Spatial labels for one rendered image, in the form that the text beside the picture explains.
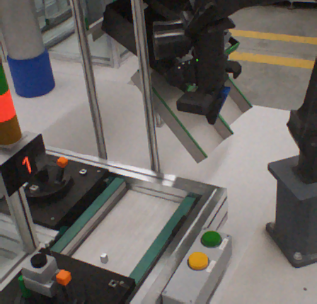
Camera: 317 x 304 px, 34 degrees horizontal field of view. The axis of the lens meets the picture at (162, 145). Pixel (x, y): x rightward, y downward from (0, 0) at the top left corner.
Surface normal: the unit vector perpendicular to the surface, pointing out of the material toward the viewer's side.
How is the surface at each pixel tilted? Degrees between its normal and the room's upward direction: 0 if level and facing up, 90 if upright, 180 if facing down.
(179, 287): 0
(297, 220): 90
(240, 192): 0
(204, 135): 45
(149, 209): 0
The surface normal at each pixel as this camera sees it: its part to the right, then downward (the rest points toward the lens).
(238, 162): -0.08, -0.83
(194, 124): 0.50, -0.39
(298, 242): -0.45, 0.52
